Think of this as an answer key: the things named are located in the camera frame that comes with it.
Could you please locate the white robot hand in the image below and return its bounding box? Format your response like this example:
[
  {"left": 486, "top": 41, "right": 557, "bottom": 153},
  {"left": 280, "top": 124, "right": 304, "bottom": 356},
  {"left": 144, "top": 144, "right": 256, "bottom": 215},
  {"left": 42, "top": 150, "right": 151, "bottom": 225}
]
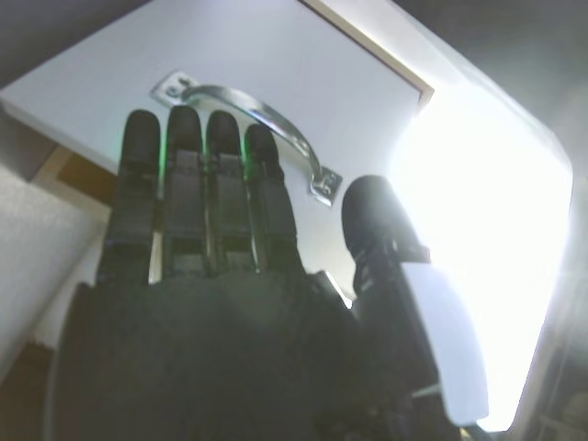
[{"left": 45, "top": 105, "right": 491, "bottom": 441}]

